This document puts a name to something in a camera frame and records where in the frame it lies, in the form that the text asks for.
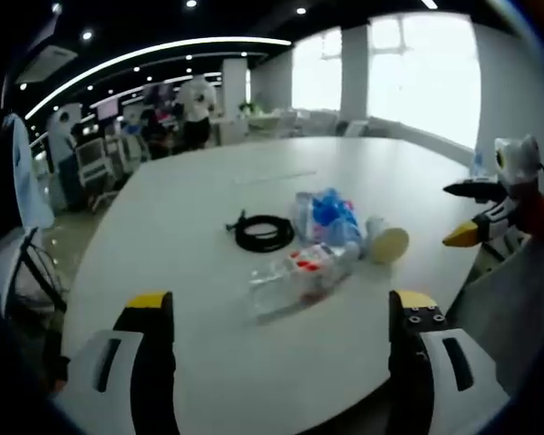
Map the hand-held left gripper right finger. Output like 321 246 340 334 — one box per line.
387 289 514 435

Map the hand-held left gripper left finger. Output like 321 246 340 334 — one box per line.
53 290 181 435

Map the white cup with yellow lid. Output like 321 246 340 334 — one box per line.
364 216 411 266

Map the blue plastic packet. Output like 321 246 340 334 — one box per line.
294 187 364 249

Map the small clear water bottle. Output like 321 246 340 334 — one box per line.
471 147 487 179

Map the white table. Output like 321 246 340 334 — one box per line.
59 135 482 435

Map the white mesh office chair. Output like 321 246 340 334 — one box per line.
73 137 119 189

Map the white pillar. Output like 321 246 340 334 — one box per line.
221 58 249 147

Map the ceiling air conditioner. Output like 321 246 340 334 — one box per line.
12 43 80 86

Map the curved ceiling light strip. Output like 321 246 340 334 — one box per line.
24 35 294 121

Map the black frame chair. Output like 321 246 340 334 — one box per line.
0 225 72 327

